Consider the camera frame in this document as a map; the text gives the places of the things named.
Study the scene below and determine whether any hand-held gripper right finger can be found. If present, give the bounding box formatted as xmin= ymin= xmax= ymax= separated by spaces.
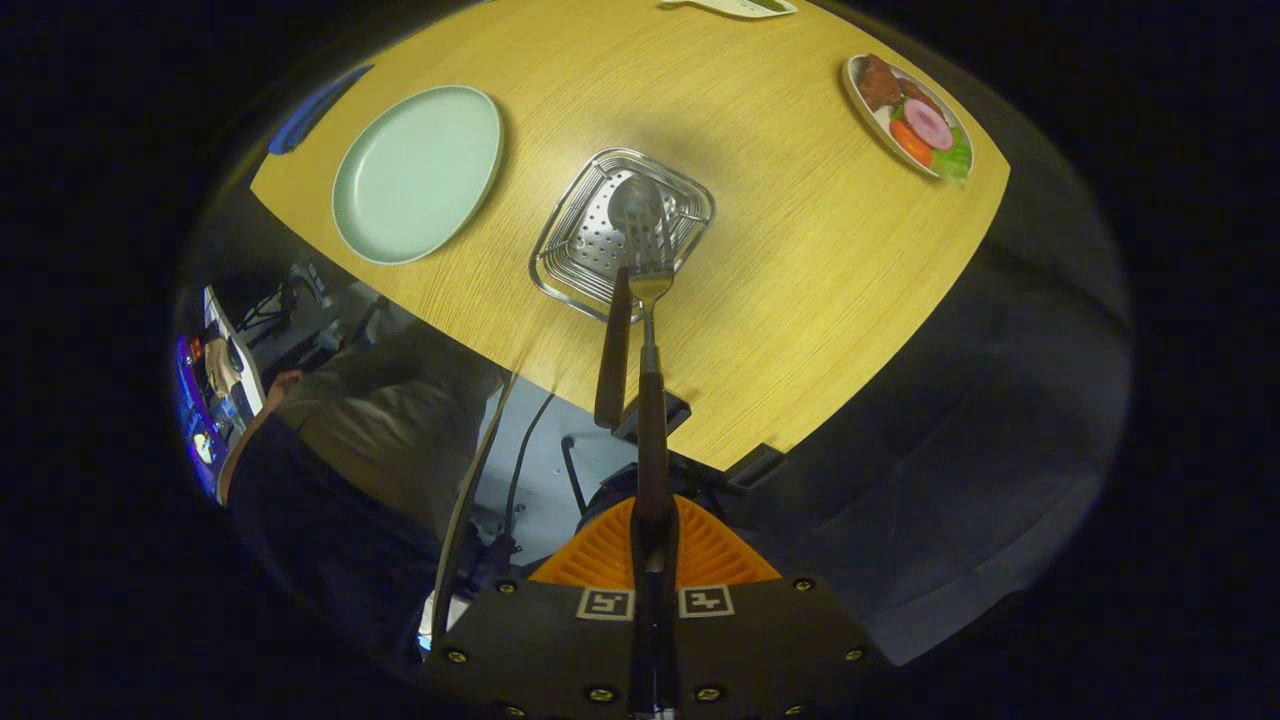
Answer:
xmin=658 ymin=497 xmax=887 ymax=720

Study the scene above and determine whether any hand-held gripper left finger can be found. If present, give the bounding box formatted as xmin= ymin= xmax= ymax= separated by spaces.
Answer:
xmin=430 ymin=497 xmax=653 ymax=720

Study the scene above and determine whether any fork with brown handle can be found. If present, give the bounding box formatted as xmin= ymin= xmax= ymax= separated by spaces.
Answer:
xmin=625 ymin=225 xmax=681 ymax=576

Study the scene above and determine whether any spoon with brown handle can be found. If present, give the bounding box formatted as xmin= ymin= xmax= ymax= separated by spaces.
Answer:
xmin=594 ymin=175 xmax=668 ymax=431

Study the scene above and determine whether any black table clamp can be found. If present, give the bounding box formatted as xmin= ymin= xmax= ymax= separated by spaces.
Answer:
xmin=612 ymin=392 xmax=692 ymax=447
xmin=724 ymin=444 xmax=787 ymax=489

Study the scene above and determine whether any person's beige clothing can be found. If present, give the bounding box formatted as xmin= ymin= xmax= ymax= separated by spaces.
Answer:
xmin=275 ymin=320 xmax=506 ymax=541

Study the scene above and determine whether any computer screen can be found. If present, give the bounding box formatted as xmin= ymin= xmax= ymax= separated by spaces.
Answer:
xmin=175 ymin=285 xmax=266 ymax=496

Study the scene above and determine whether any pale green plate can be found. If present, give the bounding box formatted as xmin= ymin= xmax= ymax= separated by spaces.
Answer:
xmin=331 ymin=85 xmax=504 ymax=266

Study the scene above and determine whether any green lettuce leaf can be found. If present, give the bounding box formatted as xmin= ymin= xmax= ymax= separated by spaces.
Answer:
xmin=935 ymin=128 xmax=974 ymax=186

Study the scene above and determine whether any red tomato slice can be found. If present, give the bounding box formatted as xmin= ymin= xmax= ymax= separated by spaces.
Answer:
xmin=889 ymin=120 xmax=933 ymax=167

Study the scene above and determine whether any white food plate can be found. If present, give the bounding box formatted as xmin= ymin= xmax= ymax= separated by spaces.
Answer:
xmin=843 ymin=53 xmax=974 ymax=186

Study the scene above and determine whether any pink ham slice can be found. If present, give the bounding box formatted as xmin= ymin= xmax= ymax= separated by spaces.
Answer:
xmin=903 ymin=97 xmax=956 ymax=151

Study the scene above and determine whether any large brown meat piece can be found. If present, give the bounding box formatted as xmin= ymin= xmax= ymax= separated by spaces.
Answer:
xmin=856 ymin=55 xmax=903 ymax=111

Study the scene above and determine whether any blue cloth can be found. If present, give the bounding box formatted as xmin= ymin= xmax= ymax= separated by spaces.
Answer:
xmin=268 ymin=65 xmax=374 ymax=156

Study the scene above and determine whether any white divided bean dish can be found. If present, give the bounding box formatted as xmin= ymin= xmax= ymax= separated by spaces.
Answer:
xmin=660 ymin=0 xmax=798 ymax=19

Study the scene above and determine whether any black cable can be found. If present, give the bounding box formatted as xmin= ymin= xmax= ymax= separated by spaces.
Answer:
xmin=500 ymin=392 xmax=557 ymax=546

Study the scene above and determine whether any metal wire basket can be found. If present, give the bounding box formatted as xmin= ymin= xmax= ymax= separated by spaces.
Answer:
xmin=528 ymin=147 xmax=716 ymax=324

